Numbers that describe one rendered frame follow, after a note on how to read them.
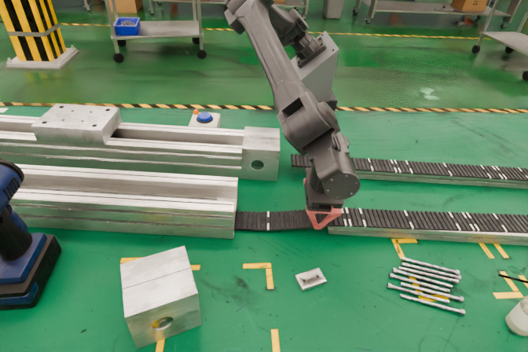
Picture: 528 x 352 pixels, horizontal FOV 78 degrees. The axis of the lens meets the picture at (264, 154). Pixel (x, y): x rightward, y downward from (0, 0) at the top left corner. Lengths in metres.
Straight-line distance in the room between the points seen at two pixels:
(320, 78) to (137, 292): 0.89
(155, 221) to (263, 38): 0.42
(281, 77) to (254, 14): 0.20
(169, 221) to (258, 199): 0.21
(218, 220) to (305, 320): 0.24
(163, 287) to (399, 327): 0.39
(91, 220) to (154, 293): 0.27
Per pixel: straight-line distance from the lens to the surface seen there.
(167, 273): 0.55
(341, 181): 0.52
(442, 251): 0.80
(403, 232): 0.78
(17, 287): 0.68
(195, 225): 0.68
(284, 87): 0.59
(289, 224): 0.71
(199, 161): 0.81
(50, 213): 0.77
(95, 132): 0.84
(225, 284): 0.64
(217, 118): 0.96
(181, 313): 0.56
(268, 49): 0.66
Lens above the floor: 1.32
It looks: 36 degrees down
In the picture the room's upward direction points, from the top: 4 degrees clockwise
